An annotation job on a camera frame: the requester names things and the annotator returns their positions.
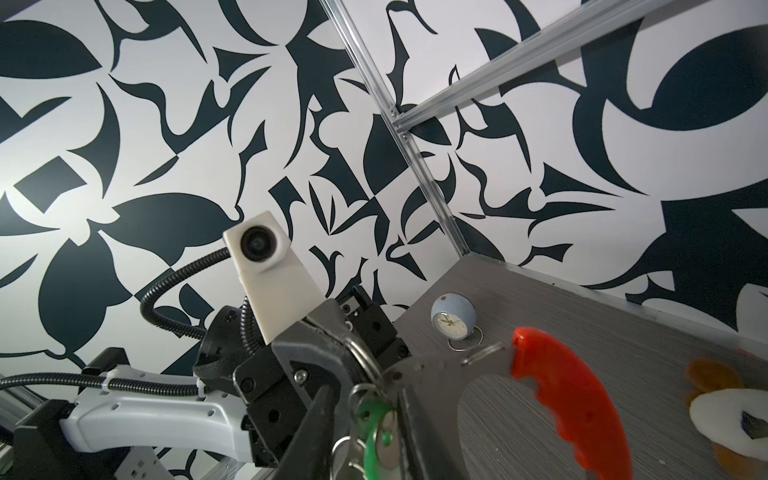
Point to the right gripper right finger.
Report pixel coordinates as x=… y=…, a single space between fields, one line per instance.
x=423 y=452

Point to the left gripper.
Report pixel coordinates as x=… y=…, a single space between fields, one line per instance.
x=278 y=381

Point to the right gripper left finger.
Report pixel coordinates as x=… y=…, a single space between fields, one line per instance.
x=309 y=454

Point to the small green key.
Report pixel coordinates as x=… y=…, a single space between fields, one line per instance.
x=378 y=424

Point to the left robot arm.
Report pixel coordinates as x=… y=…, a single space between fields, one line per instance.
x=119 y=410

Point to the blue round alarm clock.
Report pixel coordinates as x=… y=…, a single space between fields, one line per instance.
x=455 y=318

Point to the brown white plush toy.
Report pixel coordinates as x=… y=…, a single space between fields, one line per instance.
x=731 y=415

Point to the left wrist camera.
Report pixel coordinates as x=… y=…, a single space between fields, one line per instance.
x=279 y=288

